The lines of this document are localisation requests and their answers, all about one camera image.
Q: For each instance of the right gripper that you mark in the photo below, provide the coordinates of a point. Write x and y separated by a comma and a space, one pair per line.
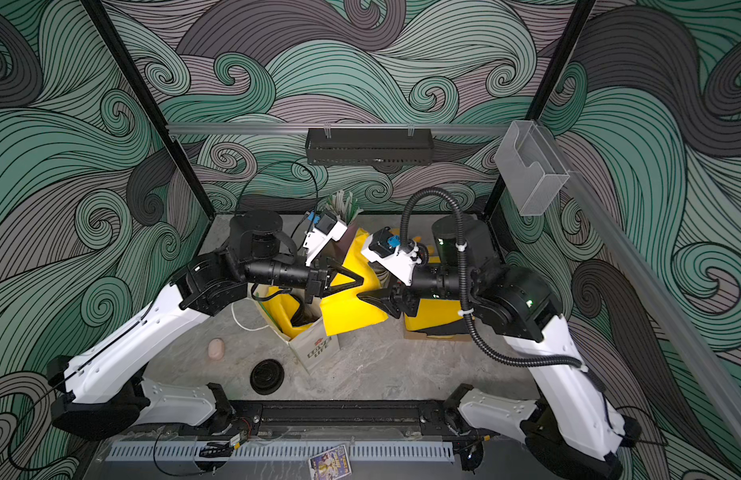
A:
404, 291

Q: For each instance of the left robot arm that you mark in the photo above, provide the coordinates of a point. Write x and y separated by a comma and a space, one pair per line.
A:
104, 391

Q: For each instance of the pink small object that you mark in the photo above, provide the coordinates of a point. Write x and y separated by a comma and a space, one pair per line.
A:
216, 349

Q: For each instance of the yellow napkin stack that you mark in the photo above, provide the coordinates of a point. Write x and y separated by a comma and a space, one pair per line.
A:
437, 317

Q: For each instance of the wrapped straws bundle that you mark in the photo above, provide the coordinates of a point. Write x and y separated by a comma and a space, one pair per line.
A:
344, 206

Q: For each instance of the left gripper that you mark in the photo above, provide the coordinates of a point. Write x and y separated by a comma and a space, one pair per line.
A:
319, 279

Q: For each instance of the clear acrylic wall holder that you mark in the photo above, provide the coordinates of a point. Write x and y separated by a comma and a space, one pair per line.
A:
532, 166

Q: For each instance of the white paper bag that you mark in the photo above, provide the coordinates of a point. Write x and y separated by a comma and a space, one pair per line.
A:
311, 348

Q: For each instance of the black wall shelf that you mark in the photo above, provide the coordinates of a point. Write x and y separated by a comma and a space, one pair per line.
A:
369, 147

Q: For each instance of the colourful card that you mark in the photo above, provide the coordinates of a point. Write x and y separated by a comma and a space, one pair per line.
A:
333, 464

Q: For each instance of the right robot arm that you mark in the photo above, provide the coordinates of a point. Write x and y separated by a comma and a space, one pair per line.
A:
514, 317

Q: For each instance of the stack of black lids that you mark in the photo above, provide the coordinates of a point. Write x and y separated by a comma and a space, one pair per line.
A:
267, 377

